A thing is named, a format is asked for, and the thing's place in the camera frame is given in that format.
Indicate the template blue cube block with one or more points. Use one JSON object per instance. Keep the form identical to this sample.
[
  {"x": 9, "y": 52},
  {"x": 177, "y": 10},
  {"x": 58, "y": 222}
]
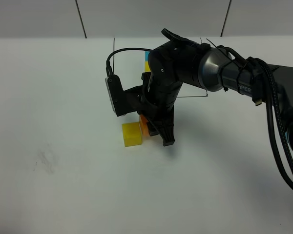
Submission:
[{"x": 146, "y": 55}]

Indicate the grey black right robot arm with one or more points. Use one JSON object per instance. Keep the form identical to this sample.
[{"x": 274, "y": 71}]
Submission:
[{"x": 223, "y": 68}]

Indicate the template yellow cube block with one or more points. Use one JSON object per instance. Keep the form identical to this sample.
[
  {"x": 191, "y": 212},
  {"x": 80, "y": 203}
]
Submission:
[{"x": 147, "y": 69}]

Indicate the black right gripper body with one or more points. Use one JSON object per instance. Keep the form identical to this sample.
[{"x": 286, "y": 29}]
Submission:
[{"x": 171, "y": 65}]

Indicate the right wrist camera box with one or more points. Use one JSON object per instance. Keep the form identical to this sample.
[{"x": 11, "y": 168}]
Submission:
[{"x": 123, "y": 101}]

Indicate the orange cube block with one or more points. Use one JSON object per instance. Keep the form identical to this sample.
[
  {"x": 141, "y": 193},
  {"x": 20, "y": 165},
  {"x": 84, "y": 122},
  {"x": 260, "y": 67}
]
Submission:
[{"x": 143, "y": 125}]

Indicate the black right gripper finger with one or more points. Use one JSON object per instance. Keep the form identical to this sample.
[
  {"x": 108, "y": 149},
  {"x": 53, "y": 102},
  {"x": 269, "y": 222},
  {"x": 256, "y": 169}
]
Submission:
[
  {"x": 163, "y": 121},
  {"x": 151, "y": 129}
]

